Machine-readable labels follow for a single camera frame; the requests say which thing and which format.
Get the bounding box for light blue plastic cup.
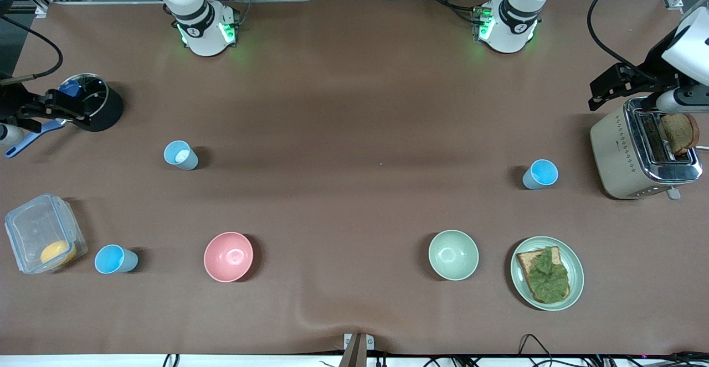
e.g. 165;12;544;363
164;141;199;170
523;159;559;190
94;244;138;275

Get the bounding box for glass lid with blue knob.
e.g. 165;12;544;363
58;74;109;122

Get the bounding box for cream and chrome toaster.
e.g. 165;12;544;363
590;97;704;200

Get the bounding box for dark brown toast slice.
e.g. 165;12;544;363
660;112;700;156

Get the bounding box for clear plastic food container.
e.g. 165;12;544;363
4;193;88;275

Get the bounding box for yellow round fruit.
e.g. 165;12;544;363
40;240;77;265

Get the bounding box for pale green plate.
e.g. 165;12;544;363
510;236;584;311

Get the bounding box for brown toast slice under lettuce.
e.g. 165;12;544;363
516;246;571;304

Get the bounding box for green lettuce leaf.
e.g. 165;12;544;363
525;247;570;303

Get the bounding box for pink bowl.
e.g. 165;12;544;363
204;232;254;283

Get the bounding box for pale green bowl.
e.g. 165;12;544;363
428;230;479;281

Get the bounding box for brown table cover mat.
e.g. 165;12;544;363
0;0;709;355

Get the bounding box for metal table clamp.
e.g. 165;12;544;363
339;333;375;367

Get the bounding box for black saucepan with blue handle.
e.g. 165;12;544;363
4;74;124;159

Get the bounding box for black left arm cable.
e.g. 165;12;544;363
587;0;674;85

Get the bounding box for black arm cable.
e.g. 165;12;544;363
0;15;63;82
587;0;674;85

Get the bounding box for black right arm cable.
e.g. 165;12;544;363
0;15;63;82

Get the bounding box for black looped floor cable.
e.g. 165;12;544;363
518;334;556;365

